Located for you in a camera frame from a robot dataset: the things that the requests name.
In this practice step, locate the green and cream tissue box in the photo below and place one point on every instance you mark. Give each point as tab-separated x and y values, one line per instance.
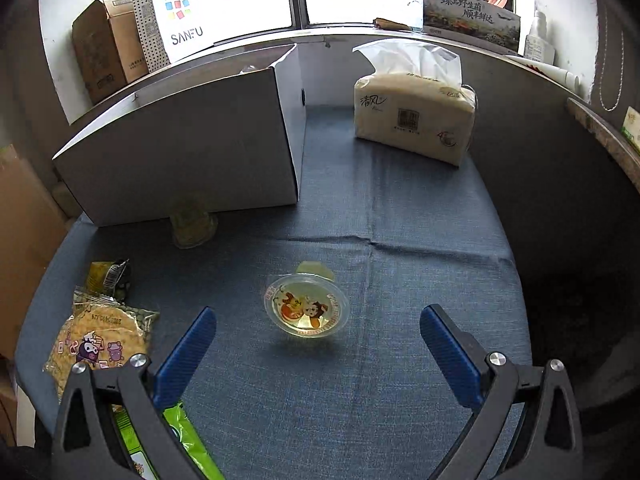
631	127

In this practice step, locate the marble side shelf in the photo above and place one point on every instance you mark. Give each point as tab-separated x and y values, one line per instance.
605	135

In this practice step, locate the blue tablecloth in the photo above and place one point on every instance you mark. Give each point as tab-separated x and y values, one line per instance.
375	260

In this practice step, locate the green snack packet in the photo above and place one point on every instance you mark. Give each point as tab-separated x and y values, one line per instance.
192	440

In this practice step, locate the stone windowsill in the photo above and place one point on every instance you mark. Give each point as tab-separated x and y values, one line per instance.
235	42

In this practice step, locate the small brown packet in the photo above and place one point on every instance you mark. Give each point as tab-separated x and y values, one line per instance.
392	24

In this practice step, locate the clear jelly cup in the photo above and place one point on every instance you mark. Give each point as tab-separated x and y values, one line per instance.
192	225
305	310

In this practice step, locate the white cardboard box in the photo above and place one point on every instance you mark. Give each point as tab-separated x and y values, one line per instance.
175	150

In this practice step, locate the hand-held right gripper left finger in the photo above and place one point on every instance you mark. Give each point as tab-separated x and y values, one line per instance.
185	355

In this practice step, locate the white shopping bag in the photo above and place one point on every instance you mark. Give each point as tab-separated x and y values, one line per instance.
185	20

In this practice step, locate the clear cracker packet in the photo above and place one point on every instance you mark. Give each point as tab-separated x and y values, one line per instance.
100	330

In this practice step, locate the brown cardboard box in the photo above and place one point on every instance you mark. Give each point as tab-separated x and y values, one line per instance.
97	55

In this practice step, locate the yellow and dark snack packet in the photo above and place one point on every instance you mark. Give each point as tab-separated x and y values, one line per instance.
102	277

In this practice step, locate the landscape print box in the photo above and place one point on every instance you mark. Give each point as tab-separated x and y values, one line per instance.
465	15

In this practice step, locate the white tube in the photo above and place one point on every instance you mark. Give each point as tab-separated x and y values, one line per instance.
550	72

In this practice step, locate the yellow tissue pack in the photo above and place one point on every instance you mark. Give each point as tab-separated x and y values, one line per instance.
405	115

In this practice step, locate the white bottle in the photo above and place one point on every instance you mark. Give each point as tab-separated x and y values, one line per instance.
539	40

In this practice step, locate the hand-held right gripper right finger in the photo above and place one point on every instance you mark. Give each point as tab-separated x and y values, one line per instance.
445	355

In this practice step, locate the polka dot paper bag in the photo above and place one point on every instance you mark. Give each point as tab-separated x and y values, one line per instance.
145	30

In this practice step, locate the large flat cardboard box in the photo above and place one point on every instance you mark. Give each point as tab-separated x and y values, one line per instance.
25	235

